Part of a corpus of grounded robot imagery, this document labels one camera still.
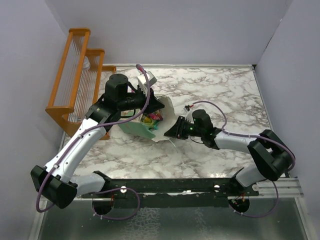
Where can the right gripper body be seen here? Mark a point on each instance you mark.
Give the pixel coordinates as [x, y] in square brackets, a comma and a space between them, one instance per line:
[190, 129]

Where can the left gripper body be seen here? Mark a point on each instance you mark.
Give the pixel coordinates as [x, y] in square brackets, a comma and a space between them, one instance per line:
[133, 101]

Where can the yellow green snack packet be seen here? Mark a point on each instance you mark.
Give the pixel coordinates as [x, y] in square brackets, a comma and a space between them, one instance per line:
[147, 121]

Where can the green paper bag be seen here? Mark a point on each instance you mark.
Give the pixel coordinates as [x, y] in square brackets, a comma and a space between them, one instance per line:
[136, 128]

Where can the purple snack packet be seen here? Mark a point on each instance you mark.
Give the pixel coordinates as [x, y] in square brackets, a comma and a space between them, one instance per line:
[156, 116]

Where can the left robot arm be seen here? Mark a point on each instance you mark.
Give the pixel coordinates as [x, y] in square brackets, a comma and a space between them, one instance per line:
[55, 180]

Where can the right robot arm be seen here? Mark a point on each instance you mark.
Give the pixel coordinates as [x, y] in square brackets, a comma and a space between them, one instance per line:
[270, 156]

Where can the orange wooden rack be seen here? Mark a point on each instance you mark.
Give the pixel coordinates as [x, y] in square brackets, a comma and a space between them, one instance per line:
[77, 81]

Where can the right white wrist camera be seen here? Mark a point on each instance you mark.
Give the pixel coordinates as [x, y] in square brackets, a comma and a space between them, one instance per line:
[188, 112]

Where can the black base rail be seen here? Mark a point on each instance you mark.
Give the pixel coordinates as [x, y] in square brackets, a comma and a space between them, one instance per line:
[169, 192]

